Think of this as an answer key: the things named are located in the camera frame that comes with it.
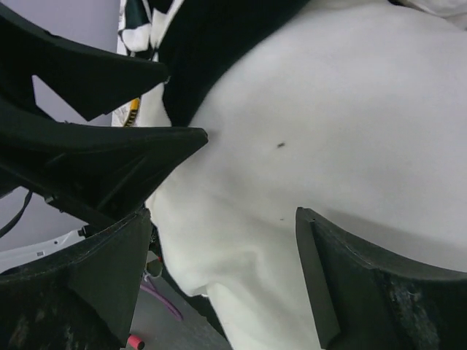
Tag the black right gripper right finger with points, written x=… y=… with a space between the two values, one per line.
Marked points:
x=365 y=297

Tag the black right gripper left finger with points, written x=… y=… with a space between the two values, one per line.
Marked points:
x=81 y=297

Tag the black and white checkered pillowcase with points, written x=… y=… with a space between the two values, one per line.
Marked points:
x=198 y=41

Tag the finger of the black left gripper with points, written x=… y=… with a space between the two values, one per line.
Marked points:
x=92 y=81
x=96 y=174

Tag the white pillow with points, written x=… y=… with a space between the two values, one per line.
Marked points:
x=355 y=109

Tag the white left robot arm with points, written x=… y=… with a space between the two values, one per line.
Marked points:
x=52 y=90

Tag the yellow handled pliers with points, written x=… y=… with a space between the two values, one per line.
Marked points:
x=133 y=111

